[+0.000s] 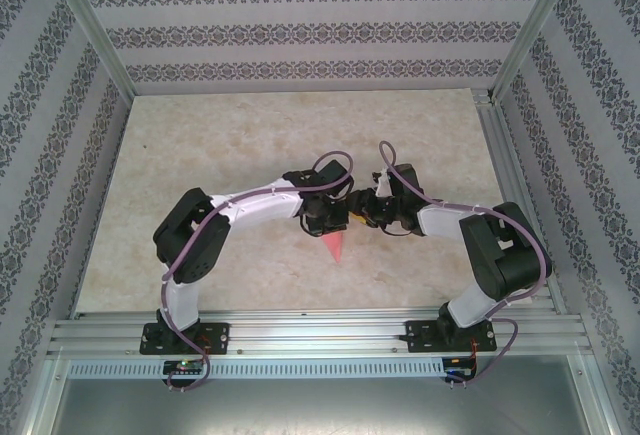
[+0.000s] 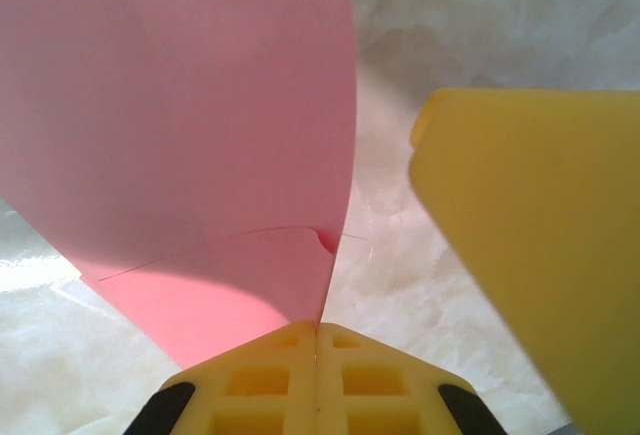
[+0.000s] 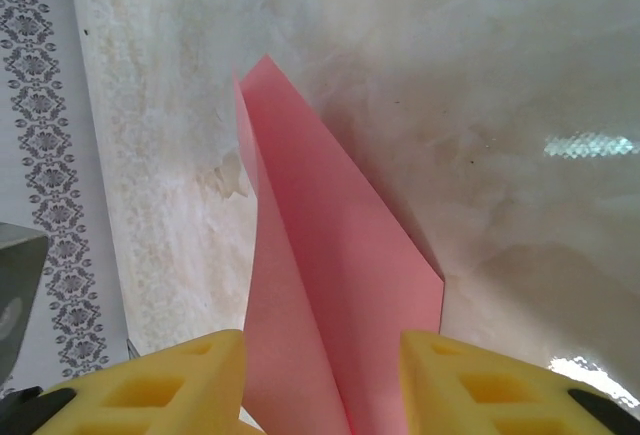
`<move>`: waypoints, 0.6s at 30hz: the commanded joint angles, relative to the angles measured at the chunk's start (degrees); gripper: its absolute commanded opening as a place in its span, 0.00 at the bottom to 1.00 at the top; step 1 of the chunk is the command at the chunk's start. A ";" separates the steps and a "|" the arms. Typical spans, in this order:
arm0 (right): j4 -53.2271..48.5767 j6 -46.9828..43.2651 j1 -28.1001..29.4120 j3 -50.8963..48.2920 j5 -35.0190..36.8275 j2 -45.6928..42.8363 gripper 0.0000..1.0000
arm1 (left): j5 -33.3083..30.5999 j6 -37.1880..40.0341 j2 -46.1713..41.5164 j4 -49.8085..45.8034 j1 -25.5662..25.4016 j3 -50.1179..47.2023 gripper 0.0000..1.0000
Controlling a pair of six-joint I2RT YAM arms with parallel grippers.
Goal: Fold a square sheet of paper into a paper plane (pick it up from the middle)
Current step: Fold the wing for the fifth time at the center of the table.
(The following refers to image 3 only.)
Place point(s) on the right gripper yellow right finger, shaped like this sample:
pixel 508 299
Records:
pixel 440 385

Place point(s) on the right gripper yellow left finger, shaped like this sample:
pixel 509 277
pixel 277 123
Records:
pixel 210 380

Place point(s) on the pink cloth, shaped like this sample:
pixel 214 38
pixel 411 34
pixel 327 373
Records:
pixel 325 255

